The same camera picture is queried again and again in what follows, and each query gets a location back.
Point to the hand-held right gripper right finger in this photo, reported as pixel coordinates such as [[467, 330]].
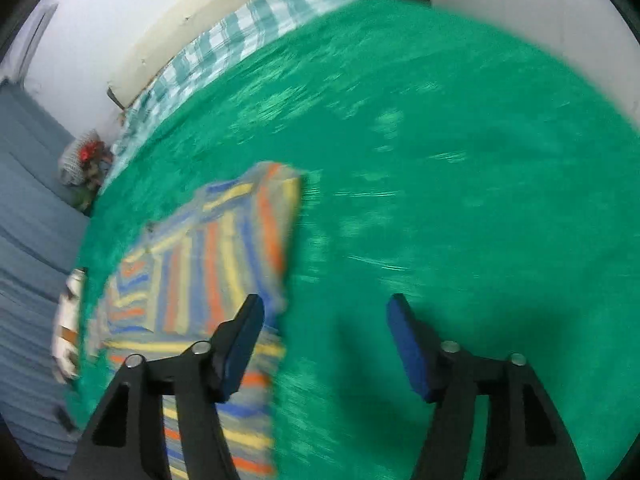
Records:
[[407, 345]]

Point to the green bed blanket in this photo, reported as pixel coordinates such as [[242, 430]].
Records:
[[450, 160]]

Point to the pile of mixed clothes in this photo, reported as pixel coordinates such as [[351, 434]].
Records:
[[95, 185]]

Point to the cream padded headboard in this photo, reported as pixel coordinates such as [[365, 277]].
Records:
[[200, 5]]

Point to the green checked bed sheet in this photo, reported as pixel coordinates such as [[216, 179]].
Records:
[[240, 25]]

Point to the striped knit sweater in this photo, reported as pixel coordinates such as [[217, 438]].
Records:
[[215, 260]]

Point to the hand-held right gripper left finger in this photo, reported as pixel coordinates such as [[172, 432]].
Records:
[[240, 355]]

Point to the patterned beige pillow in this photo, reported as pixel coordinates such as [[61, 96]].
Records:
[[67, 325]]

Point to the grey knitted cloth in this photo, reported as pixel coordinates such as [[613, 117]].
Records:
[[74, 160]]

